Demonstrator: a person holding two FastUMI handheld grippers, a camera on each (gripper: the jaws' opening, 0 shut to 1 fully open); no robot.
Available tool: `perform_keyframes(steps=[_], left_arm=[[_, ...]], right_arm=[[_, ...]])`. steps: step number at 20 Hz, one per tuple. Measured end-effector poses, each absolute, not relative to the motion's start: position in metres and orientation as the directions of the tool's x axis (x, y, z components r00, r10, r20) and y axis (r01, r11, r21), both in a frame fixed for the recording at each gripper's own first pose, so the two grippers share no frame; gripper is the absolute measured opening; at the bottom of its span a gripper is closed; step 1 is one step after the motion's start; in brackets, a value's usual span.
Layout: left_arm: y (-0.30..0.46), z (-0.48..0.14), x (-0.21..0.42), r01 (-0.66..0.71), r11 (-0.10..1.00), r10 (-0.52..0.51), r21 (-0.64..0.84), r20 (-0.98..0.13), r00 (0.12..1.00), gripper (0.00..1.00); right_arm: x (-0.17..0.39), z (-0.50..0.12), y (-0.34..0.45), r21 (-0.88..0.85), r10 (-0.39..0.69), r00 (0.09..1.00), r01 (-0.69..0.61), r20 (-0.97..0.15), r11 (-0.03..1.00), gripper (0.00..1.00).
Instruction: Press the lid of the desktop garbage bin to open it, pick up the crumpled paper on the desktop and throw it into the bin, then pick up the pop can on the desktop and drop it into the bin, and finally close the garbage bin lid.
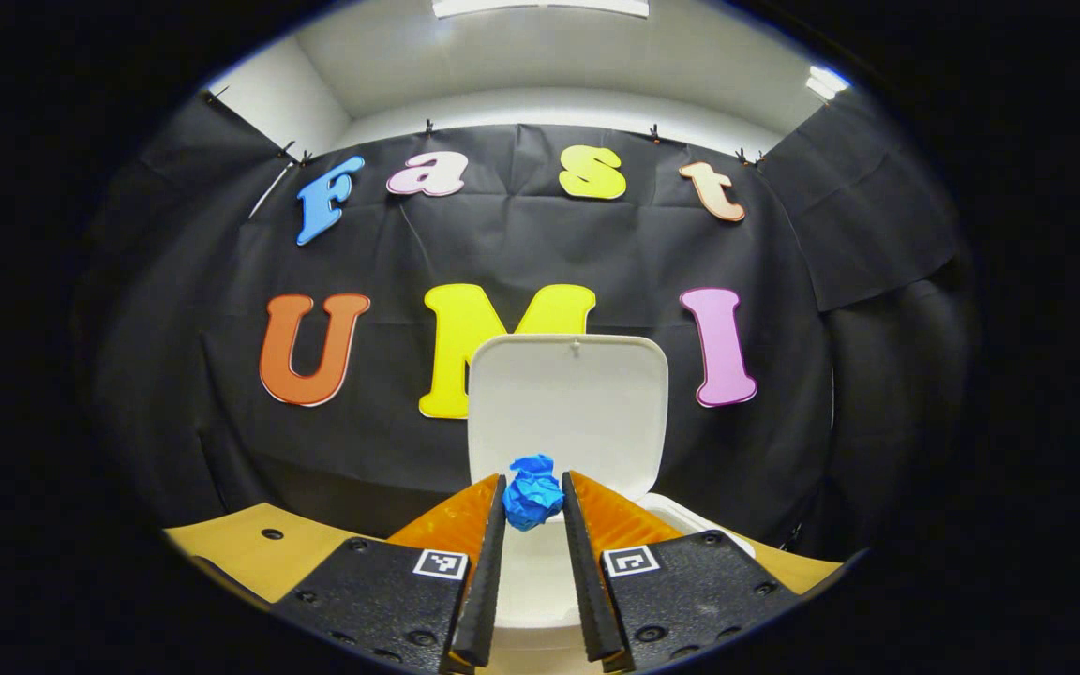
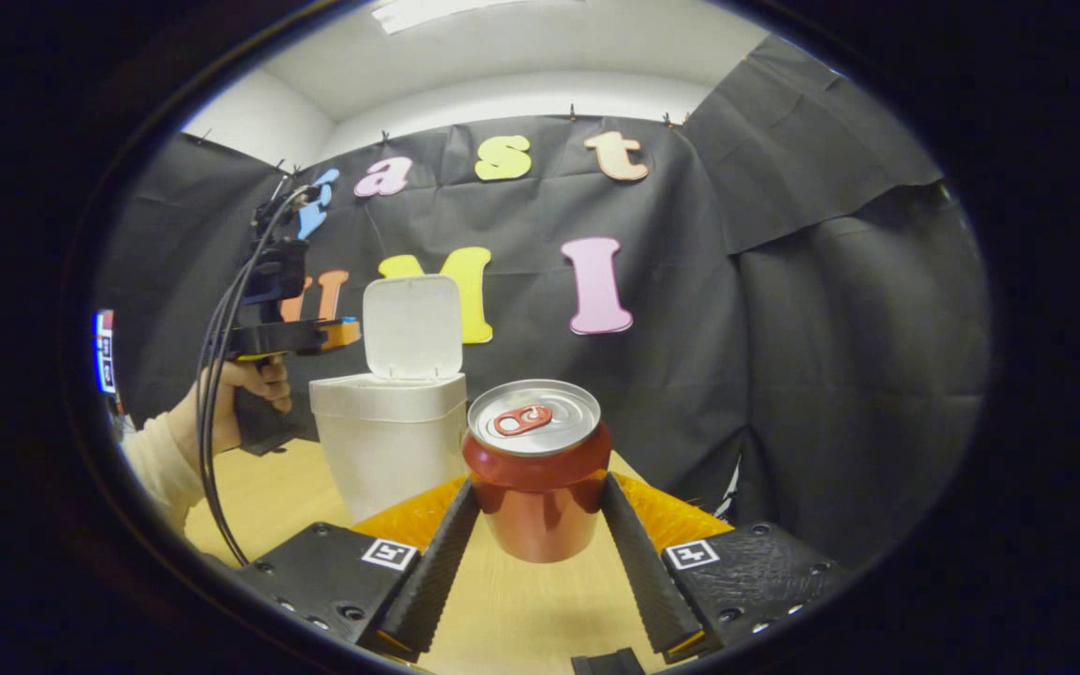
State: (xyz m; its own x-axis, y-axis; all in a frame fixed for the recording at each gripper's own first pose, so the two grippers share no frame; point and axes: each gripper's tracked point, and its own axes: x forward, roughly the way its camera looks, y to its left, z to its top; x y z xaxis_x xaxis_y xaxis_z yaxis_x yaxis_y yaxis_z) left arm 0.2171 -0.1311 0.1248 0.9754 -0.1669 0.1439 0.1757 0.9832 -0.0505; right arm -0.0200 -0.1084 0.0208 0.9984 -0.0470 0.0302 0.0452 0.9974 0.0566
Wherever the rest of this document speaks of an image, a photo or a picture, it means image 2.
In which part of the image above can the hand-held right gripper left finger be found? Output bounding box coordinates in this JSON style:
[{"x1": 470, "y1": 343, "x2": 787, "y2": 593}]
[{"x1": 240, "y1": 478, "x2": 483, "y2": 662}]

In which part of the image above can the ceiling light panel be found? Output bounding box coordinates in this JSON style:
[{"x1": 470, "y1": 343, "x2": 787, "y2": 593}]
[{"x1": 369, "y1": 0, "x2": 508, "y2": 35}]

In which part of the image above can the computer monitor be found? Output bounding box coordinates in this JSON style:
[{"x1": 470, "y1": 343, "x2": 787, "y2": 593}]
[{"x1": 93, "y1": 309, "x2": 119, "y2": 397}]

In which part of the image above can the white desktop garbage bin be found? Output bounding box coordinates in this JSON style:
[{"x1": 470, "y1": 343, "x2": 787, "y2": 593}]
[{"x1": 308, "y1": 275, "x2": 469, "y2": 524}]

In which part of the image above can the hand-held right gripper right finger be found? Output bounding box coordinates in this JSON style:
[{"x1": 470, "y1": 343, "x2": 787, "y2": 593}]
[{"x1": 601, "y1": 473, "x2": 846, "y2": 657}]

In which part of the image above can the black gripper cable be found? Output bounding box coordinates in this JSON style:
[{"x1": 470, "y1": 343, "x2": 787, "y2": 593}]
[{"x1": 195, "y1": 186, "x2": 316, "y2": 569}]

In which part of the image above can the wooden desktop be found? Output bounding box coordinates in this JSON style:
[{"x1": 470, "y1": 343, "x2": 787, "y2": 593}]
[{"x1": 184, "y1": 436, "x2": 738, "y2": 675}]

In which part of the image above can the red pop can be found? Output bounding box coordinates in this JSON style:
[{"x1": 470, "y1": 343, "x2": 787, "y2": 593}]
[{"x1": 461, "y1": 379, "x2": 613, "y2": 564}]

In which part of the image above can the black backdrop cloth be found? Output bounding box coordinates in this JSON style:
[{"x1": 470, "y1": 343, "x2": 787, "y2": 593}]
[{"x1": 95, "y1": 37, "x2": 991, "y2": 563}]

